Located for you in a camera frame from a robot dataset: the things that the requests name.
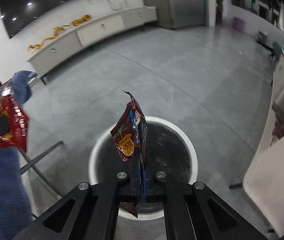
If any white round trash bin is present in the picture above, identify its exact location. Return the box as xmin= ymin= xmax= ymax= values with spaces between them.
xmin=88 ymin=116 xmax=198 ymax=220

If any purple small bin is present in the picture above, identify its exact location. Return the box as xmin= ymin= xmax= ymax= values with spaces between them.
xmin=232 ymin=17 xmax=246 ymax=33

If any white TV cabinet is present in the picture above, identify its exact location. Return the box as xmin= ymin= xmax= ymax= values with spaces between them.
xmin=28 ymin=6 xmax=158 ymax=78

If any gold dragon figurine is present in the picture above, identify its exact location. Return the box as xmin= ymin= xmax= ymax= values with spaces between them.
xmin=27 ymin=26 xmax=65 ymax=51

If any blue towel table cover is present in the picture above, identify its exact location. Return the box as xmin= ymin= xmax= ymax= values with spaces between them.
xmin=0 ymin=70 xmax=37 ymax=239

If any red chip bag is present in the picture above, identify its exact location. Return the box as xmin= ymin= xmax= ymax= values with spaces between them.
xmin=0 ymin=79 xmax=29 ymax=152

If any dark red snack wrapper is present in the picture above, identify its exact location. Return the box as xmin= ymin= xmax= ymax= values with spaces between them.
xmin=110 ymin=92 xmax=147 ymax=218

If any grey refrigerator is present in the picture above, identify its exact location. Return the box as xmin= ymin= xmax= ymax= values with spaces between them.
xmin=144 ymin=0 xmax=207 ymax=29

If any gold tiger figurine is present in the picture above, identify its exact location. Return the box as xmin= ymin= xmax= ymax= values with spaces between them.
xmin=71 ymin=14 xmax=91 ymax=26

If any white folding table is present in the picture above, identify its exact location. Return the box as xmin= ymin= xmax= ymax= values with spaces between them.
xmin=229 ymin=50 xmax=284 ymax=239

